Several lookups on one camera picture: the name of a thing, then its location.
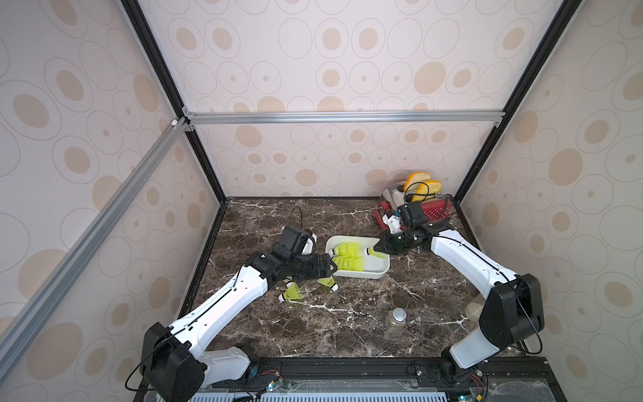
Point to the yellow shuttlecock two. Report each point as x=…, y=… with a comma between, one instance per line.
x=348, y=249

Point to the yellow shuttlecock one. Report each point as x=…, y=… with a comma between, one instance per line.
x=371, y=252

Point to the white plastic storage box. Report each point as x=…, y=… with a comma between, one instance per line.
x=374, y=268

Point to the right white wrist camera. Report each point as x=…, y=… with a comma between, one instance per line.
x=393, y=224

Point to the yellow shuttlecock three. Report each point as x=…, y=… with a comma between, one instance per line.
x=292, y=293

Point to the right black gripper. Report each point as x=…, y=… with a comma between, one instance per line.
x=394, y=241

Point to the aluminium frame bar rear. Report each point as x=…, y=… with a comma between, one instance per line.
x=346, y=117

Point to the yellow bread slice rear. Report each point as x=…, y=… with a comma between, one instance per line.
x=415, y=181

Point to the yellow shuttlecock seven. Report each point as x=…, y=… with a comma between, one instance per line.
x=349, y=264

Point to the yellow bread slice front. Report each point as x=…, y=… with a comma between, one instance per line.
x=423, y=191

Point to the aluminium frame bar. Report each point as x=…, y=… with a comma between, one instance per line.
x=46, y=300
x=346, y=117

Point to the aluminium frame bar left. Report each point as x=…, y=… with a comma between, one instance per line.
x=46, y=300

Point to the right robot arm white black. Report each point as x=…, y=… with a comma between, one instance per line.
x=513, y=310

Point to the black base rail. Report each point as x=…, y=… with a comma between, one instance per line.
x=513, y=378

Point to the glass spice jar silver lid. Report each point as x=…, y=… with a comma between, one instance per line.
x=395, y=321

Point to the red toaster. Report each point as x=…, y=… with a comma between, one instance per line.
x=395, y=200

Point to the yellow bread slice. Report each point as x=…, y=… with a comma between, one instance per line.
x=423, y=191
x=415, y=181

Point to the yellow shuttlecock six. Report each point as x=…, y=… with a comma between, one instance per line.
x=329, y=282

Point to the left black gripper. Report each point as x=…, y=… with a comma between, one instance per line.
x=317, y=270

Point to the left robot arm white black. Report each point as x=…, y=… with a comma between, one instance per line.
x=221, y=311

